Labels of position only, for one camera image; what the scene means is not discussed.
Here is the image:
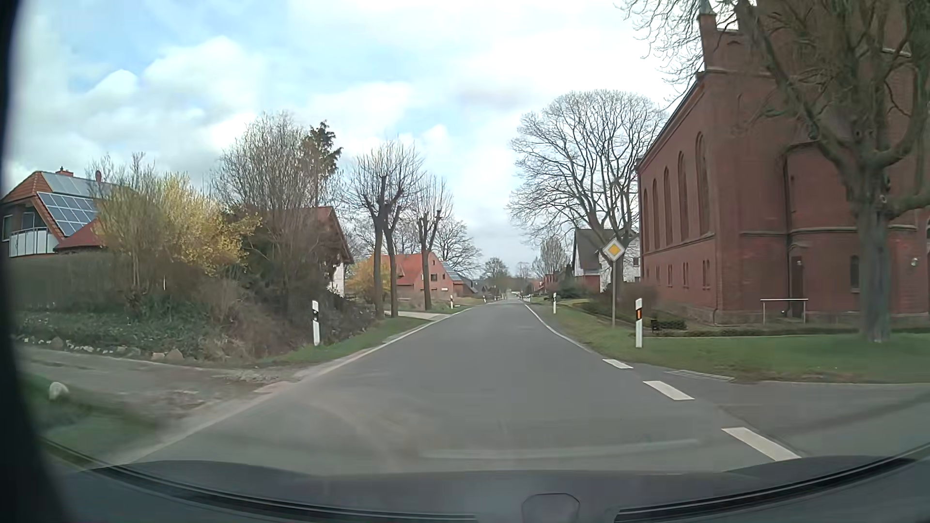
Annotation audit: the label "red brick house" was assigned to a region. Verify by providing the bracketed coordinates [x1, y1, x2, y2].
[367, 251, 477, 300]

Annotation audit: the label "row of bare trees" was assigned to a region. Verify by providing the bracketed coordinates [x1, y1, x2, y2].
[345, 139, 482, 321]

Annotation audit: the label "grey asphalt road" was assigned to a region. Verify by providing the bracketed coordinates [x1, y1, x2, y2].
[22, 296, 930, 477]

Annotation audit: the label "white house with dark roof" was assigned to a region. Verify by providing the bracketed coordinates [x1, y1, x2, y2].
[572, 227, 642, 293]

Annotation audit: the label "house with red roof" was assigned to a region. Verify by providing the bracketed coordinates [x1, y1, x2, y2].
[287, 205, 356, 297]

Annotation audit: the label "grass verge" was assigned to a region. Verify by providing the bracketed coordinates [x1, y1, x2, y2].
[527, 299, 930, 385]
[262, 305, 473, 366]

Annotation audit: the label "yellow diamond road sign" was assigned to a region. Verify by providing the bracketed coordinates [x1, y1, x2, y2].
[602, 237, 627, 328]

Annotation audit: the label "big bare tree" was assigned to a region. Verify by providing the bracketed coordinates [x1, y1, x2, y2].
[507, 89, 666, 292]

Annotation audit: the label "bare bushy tree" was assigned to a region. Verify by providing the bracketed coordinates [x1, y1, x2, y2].
[211, 110, 350, 321]

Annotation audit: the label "car's own bonnet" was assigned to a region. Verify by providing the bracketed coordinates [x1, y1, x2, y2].
[44, 436, 930, 523]

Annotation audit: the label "red brick church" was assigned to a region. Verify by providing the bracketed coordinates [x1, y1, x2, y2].
[634, 0, 930, 326]

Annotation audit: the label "yellow flowering bush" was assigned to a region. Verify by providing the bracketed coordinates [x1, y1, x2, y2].
[91, 154, 255, 299]

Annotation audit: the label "metal railing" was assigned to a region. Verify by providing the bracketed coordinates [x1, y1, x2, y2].
[760, 298, 809, 325]

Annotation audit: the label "planted bank with stones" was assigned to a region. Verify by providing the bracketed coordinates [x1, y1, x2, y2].
[15, 294, 379, 364]

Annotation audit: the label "road markings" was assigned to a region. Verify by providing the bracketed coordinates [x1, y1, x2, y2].
[109, 299, 802, 466]

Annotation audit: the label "large bare tree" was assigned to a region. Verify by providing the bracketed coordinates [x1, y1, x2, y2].
[625, 0, 930, 344]

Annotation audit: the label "house with solar panels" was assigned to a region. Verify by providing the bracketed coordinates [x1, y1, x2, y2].
[0, 167, 121, 259]

